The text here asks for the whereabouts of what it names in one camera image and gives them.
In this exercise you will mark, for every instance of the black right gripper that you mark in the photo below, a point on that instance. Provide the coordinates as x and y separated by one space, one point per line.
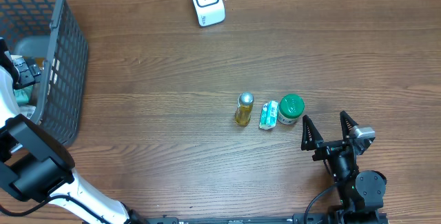
332 149

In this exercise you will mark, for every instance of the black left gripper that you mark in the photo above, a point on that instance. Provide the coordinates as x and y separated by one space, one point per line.
29 72

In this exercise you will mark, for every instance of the green lid white jar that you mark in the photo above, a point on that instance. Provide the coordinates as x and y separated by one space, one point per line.
290 109

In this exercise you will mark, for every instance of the teal white tissue packet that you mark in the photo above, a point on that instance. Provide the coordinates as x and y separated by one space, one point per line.
269 115

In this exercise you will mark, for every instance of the yellow liquid bottle silver cap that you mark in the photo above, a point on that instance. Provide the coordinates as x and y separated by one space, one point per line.
244 108

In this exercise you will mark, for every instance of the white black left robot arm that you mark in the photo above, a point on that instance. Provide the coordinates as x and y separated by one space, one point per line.
36 166

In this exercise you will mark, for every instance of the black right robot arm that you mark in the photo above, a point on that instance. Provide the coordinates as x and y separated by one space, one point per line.
361 193

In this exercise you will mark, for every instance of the white barcode scanner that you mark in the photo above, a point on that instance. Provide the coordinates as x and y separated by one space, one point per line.
209 12

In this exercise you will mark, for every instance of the teal packet in basket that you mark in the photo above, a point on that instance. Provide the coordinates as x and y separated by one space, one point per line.
24 95

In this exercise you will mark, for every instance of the grey plastic mesh basket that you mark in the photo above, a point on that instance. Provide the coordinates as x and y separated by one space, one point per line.
47 30

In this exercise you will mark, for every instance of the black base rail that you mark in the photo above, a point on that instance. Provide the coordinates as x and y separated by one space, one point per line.
295 219

